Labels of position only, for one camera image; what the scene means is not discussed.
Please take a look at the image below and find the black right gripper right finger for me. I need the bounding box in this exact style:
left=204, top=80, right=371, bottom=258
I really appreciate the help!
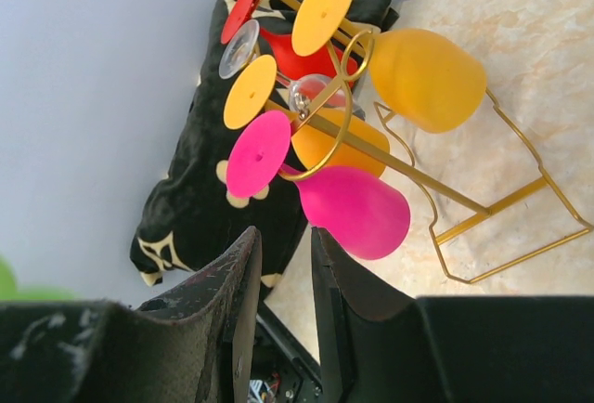
left=311, top=228, right=593, bottom=402

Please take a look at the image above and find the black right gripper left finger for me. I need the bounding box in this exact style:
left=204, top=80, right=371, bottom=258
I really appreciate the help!
left=1, top=227, right=262, bottom=402

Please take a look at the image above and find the pink plastic wine glass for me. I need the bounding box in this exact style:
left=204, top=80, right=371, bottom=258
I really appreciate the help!
left=226, top=110, right=411, bottom=260

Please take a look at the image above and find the green plastic wine glass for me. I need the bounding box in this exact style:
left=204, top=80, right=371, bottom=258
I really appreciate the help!
left=1, top=258, right=78, bottom=302

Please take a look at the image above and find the orange plastic wine glass back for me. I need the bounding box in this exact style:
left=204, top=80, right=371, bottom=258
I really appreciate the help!
left=223, top=55, right=385, bottom=177

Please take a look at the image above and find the orange plastic wine glass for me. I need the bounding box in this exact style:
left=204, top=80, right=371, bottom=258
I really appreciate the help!
left=223, top=55, right=385, bottom=177
left=291, top=0, right=487, bottom=134

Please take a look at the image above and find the clear wine glass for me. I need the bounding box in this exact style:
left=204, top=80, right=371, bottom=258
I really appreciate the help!
left=234, top=37, right=332, bottom=111

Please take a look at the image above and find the orange plastic wine glass front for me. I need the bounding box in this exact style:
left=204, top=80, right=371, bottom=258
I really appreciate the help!
left=291, top=0, right=487, bottom=134

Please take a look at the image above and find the red plastic wine glass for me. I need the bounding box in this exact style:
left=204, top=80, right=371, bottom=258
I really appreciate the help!
left=218, top=0, right=337, bottom=80

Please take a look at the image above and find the black floral blanket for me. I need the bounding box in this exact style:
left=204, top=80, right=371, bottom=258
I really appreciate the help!
left=129, top=0, right=307, bottom=298

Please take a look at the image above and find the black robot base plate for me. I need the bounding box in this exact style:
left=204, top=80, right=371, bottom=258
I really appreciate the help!
left=248, top=302, right=323, bottom=403

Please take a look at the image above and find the gold wire wine glass rack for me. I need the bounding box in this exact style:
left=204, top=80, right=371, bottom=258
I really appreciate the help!
left=250, top=0, right=594, bottom=285

